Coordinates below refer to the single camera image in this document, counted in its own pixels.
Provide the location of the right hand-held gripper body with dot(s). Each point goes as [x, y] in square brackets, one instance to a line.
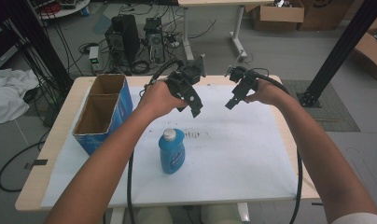
[244, 77]

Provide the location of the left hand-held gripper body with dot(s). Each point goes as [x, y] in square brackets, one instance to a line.
[189, 72]

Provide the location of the person's right hand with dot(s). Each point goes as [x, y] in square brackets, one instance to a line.
[267, 93]

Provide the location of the person's left hand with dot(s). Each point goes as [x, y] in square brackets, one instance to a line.
[160, 99]

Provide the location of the grey open computer tower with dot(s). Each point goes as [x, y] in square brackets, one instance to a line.
[155, 40]

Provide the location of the blue bottle with white cap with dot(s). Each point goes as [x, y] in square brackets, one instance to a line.
[171, 152]

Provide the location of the white table sheet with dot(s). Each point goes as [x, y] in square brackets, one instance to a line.
[227, 155]

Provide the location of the white background desk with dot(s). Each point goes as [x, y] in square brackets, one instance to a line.
[236, 18]

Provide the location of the black computer tower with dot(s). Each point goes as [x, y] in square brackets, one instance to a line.
[124, 40]

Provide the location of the blue cardboard box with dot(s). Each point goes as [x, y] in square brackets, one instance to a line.
[102, 112]

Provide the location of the white power supply box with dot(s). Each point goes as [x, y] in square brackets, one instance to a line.
[94, 57]

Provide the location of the grey floor mat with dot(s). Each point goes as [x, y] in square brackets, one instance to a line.
[336, 118]

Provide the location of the open brown cardboard box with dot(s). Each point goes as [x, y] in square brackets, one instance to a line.
[371, 49]

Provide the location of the round white table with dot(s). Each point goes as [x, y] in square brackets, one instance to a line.
[65, 7]

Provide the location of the black tape strip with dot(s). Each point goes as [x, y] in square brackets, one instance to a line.
[37, 163]

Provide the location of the white sleeve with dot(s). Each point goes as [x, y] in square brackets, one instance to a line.
[360, 219]

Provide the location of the white crumpled cloth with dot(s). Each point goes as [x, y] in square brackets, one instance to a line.
[9, 93]

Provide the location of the black metal frame post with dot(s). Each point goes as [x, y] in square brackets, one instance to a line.
[40, 40]
[342, 49]

